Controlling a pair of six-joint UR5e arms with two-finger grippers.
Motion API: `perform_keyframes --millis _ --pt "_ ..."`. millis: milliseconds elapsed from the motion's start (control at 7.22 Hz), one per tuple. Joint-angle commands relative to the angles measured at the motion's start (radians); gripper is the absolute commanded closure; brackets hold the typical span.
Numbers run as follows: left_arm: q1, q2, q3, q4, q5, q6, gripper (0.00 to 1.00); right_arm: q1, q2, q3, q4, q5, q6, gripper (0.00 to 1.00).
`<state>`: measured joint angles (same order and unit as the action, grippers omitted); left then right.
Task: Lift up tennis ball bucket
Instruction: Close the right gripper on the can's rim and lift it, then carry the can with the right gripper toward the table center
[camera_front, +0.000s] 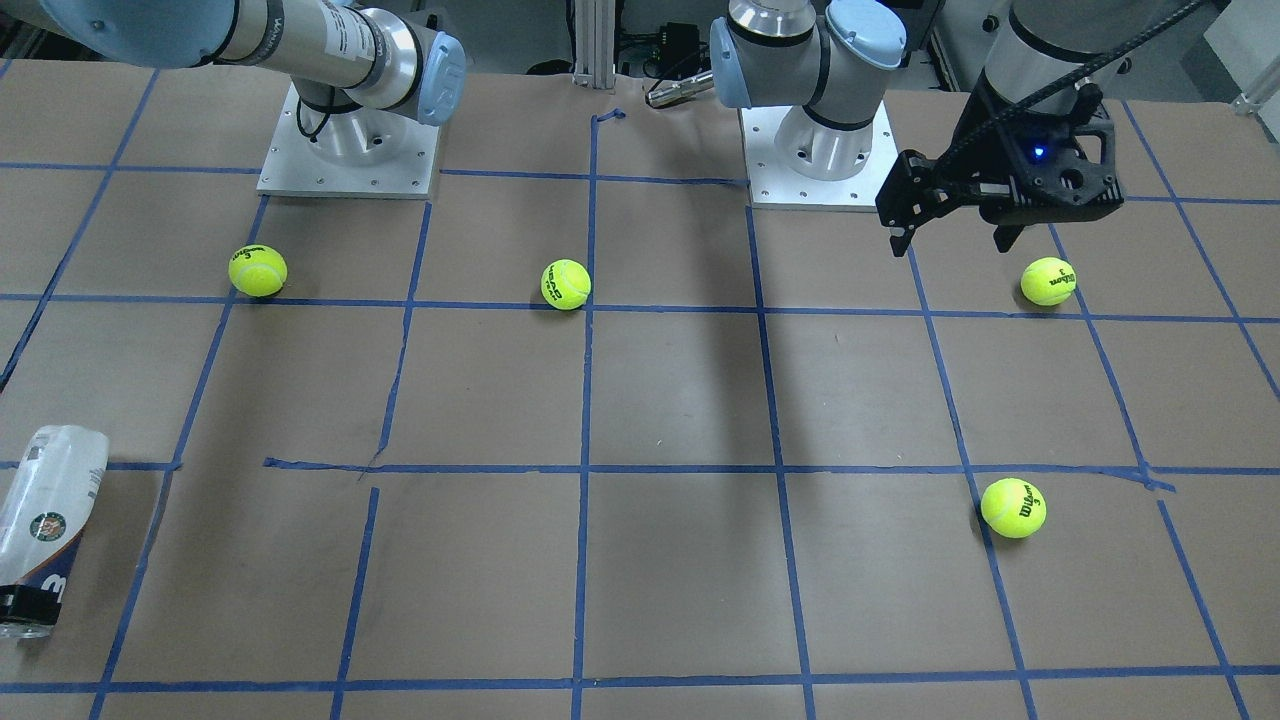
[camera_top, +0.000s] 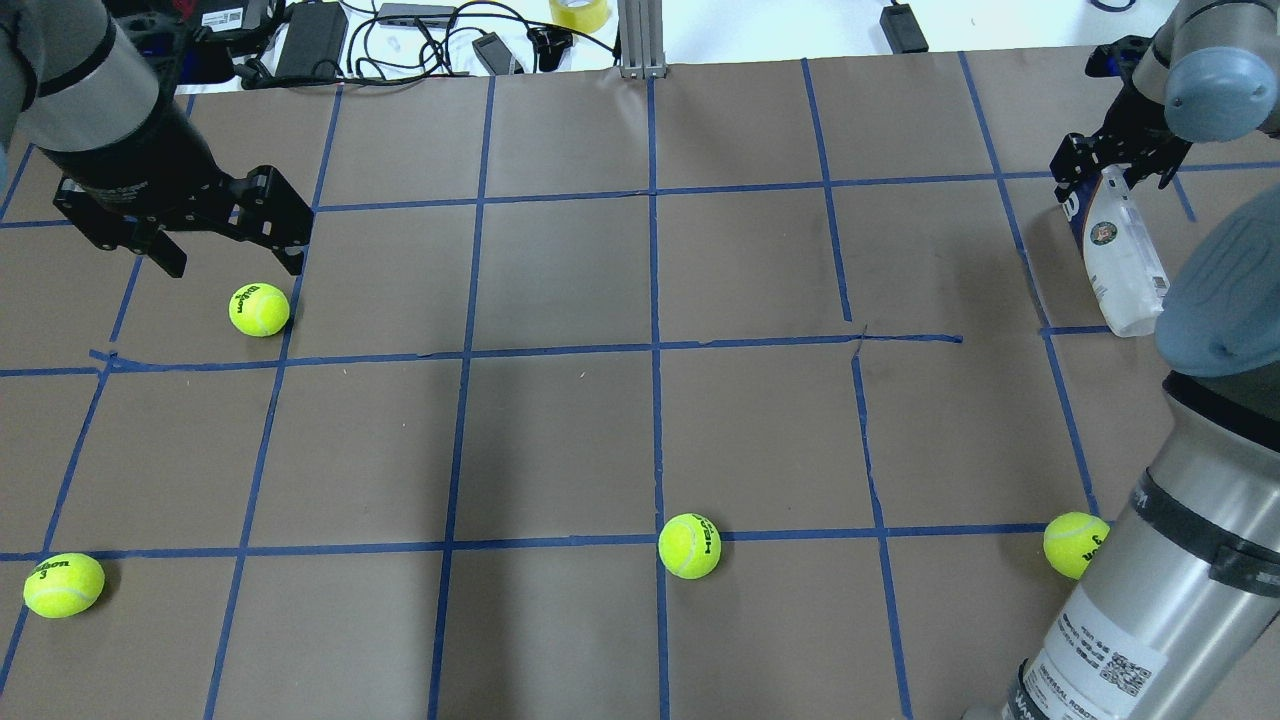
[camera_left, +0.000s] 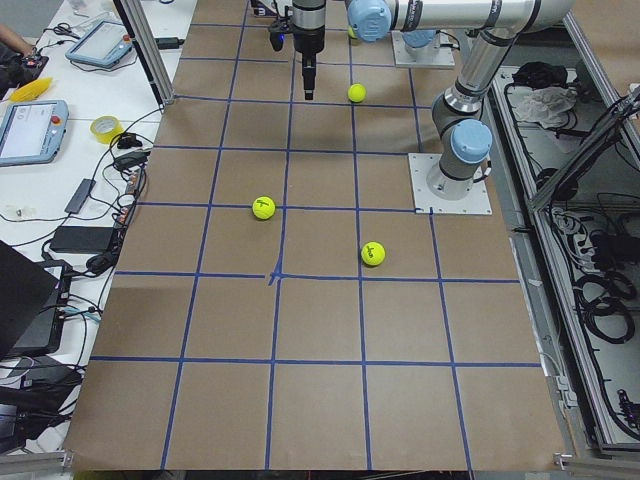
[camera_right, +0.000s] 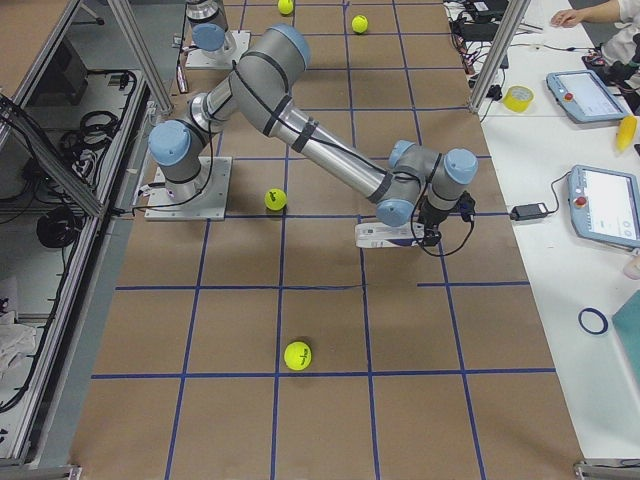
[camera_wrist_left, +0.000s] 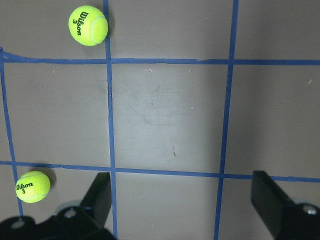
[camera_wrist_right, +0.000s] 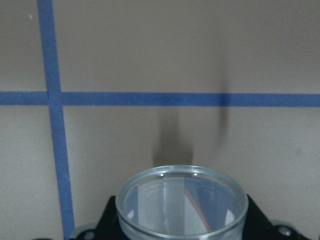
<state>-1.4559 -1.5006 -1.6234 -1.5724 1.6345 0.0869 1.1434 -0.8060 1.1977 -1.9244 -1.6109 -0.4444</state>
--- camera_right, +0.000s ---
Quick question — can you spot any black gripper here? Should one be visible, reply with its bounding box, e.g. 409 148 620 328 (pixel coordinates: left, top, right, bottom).
418 197 452 247

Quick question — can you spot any clear tennis ball can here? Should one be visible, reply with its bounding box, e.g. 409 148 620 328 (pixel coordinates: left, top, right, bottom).
355 222 424 249

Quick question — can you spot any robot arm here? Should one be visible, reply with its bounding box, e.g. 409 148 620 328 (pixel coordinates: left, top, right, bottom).
186 0 236 60
148 24 478 247

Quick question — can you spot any centre Head tennis ball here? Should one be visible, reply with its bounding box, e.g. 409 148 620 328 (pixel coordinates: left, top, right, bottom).
264 188 288 212

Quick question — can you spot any tennis ball right side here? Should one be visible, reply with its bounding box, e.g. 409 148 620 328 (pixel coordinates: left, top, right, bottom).
284 340 312 371

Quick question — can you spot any tennis ball near gripper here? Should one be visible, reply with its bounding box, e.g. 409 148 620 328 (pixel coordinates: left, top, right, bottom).
351 15 369 34

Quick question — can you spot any tennis ball far left corner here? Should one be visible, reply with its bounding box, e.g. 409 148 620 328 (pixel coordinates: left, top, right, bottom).
277 0 295 16

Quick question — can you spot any person's hand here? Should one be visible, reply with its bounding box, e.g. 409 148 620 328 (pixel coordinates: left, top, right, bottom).
550 9 585 28

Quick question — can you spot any small black power brick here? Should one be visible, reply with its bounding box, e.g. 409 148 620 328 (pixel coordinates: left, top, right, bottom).
509 202 549 221

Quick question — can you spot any yellow tape roll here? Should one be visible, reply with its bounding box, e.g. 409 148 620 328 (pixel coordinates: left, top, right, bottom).
503 85 534 113

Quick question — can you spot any lower teach pendant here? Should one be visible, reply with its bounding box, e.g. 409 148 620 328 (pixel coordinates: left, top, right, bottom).
567 165 639 250

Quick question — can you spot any teach pendant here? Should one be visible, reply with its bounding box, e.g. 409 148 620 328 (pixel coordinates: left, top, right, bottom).
546 70 627 123
567 165 639 250

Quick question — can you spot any upper teach pendant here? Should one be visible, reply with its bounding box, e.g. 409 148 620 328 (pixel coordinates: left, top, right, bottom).
546 70 627 123

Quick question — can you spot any yellow banana toy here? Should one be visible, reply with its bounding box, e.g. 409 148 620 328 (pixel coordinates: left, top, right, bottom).
615 115 638 153

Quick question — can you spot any teal box corner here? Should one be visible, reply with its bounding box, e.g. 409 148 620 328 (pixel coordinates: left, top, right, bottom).
612 291 640 383

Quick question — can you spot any blue tape ring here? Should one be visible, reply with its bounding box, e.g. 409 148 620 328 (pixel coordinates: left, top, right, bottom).
578 307 610 337

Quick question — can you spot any black cable bundle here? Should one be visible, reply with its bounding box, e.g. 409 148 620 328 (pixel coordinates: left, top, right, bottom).
444 0 511 76

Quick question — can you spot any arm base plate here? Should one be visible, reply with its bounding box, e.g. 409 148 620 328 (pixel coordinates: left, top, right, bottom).
144 156 233 221
186 30 251 70

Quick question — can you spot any aluminium frame post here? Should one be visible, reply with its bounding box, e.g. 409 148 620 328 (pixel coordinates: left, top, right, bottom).
468 0 530 113

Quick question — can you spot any aluminium frame cart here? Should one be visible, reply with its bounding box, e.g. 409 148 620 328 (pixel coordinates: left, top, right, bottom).
1 1 184 477

